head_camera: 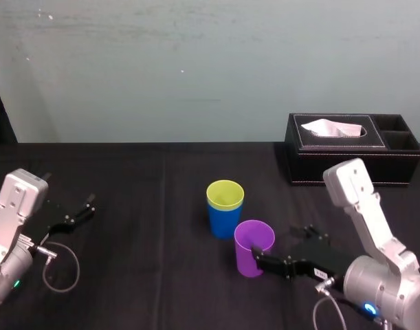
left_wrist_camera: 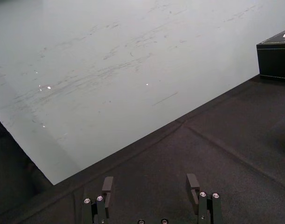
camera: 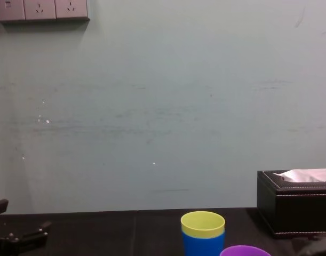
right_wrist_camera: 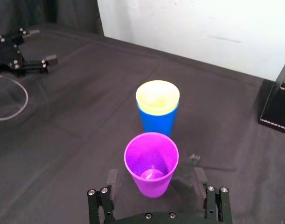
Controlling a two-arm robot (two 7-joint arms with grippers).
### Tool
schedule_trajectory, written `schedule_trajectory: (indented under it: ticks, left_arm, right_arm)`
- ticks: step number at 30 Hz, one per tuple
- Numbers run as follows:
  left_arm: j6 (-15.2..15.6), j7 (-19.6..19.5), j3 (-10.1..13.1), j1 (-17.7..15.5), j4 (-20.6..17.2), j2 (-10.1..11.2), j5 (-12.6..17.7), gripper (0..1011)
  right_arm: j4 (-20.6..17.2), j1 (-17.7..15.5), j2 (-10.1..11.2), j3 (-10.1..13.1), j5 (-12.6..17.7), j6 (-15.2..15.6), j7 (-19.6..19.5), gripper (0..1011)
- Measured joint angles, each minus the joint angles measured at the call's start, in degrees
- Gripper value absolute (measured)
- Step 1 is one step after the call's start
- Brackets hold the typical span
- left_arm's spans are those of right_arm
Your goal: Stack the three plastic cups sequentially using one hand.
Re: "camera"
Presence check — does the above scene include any grey wall socket panel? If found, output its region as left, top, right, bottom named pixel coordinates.
left=0, top=0, right=91, bottom=23

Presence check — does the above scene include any black leather tissue box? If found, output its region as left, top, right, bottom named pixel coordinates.
left=257, top=168, right=326, bottom=239

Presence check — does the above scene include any white paper tissue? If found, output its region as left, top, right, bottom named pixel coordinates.
left=272, top=168, right=326, bottom=183

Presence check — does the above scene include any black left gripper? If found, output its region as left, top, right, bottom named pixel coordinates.
left=0, top=198, right=52, bottom=256

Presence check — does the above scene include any black table cloth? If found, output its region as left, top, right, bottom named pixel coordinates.
left=0, top=207, right=326, bottom=256

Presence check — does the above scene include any yellow plastic cup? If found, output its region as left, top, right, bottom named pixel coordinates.
left=180, top=211, right=226, bottom=239

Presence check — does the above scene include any purple plastic cup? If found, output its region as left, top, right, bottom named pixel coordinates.
left=219, top=245, right=272, bottom=256

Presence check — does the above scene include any blue plastic cup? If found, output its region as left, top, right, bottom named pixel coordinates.
left=181, top=228, right=226, bottom=256

